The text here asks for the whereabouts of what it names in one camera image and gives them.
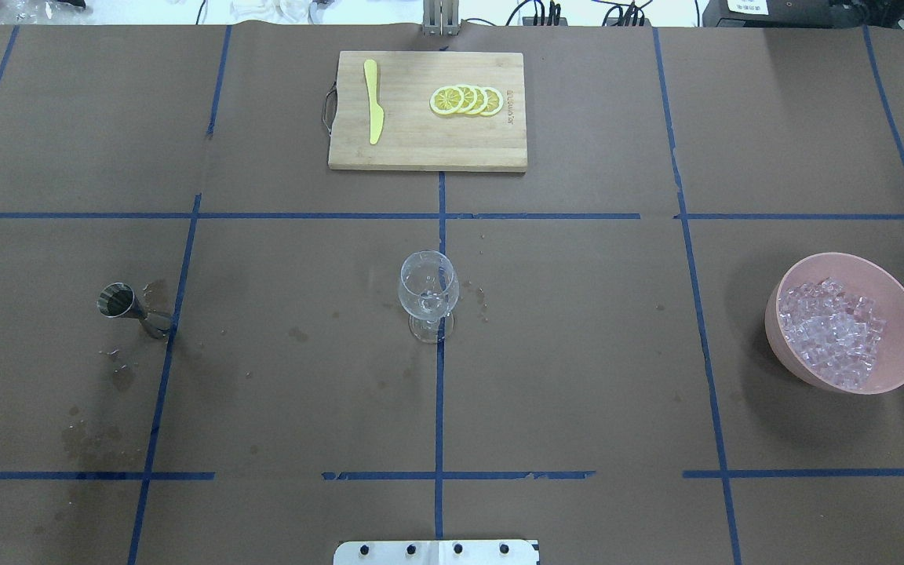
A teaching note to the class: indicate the steel cocktail jigger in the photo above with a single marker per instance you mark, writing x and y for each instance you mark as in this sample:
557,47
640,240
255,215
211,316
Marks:
119,301

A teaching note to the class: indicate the clear wine glass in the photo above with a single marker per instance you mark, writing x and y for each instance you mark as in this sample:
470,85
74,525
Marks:
428,290

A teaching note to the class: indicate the pile of clear ice cubes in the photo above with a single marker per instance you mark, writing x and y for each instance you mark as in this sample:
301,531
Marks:
836,332

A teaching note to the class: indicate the bamboo cutting board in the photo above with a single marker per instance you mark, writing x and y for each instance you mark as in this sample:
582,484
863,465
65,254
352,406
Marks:
416,139

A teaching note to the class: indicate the yellow plastic knife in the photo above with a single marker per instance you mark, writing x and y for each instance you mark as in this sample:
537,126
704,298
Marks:
376,111

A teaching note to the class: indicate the pink bowl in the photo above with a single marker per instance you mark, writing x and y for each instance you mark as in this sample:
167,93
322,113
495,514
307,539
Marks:
861,276

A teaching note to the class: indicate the aluminium frame post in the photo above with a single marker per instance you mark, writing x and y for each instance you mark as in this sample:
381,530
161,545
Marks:
441,17

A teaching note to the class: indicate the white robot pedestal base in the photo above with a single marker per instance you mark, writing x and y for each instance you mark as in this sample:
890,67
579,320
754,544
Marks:
477,551

